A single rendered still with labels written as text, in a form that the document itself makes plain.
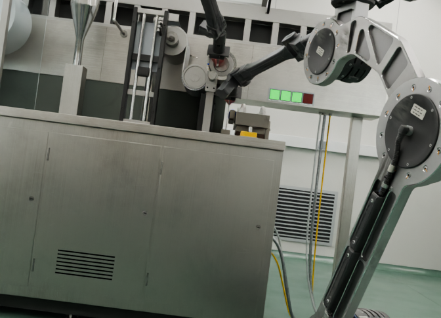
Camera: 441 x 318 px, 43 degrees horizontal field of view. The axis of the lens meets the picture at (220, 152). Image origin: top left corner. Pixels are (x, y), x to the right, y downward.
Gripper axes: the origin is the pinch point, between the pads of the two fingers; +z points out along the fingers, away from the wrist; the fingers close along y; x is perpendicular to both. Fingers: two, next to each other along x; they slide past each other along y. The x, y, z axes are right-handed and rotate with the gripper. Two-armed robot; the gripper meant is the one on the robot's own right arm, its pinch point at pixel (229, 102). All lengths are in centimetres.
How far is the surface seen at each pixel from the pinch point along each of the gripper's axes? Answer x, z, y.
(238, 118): -9.6, -1.6, 5.3
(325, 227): 67, 263, 109
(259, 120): -9.6, -1.7, 15.3
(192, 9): 60, 1, -26
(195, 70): 10.3, -8.2, -18.4
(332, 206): 85, 253, 113
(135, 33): 15, -23, -48
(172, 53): 16.5, -11.3, -30.2
